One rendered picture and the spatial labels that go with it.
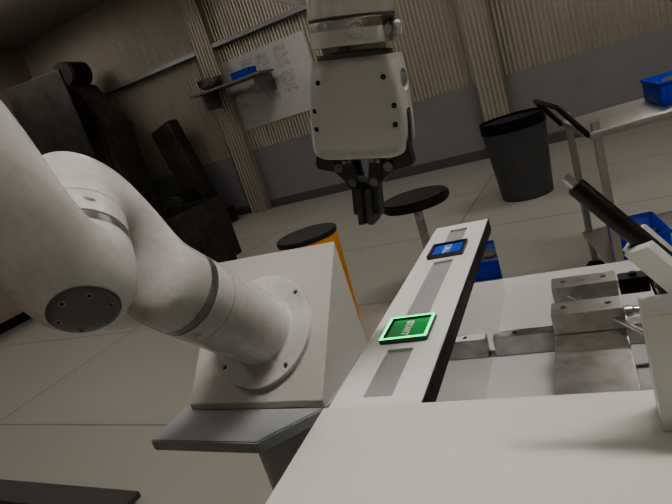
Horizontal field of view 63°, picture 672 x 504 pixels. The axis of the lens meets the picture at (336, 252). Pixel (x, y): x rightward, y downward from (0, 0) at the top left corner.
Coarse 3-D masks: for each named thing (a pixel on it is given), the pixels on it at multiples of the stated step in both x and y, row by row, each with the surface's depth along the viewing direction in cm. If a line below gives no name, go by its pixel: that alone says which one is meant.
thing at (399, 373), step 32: (480, 224) 94; (416, 288) 75; (448, 288) 72; (384, 320) 68; (448, 320) 63; (384, 352) 60; (416, 352) 58; (352, 384) 56; (384, 384) 54; (416, 384) 52
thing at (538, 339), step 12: (636, 324) 71; (504, 336) 78; (516, 336) 77; (528, 336) 77; (540, 336) 76; (552, 336) 75; (636, 336) 71; (504, 348) 78; (516, 348) 78; (528, 348) 77; (540, 348) 77; (552, 348) 76
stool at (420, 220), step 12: (408, 192) 286; (420, 192) 276; (432, 192) 268; (444, 192) 266; (384, 204) 276; (396, 204) 267; (408, 204) 260; (420, 204) 258; (432, 204) 259; (420, 216) 275; (420, 228) 277
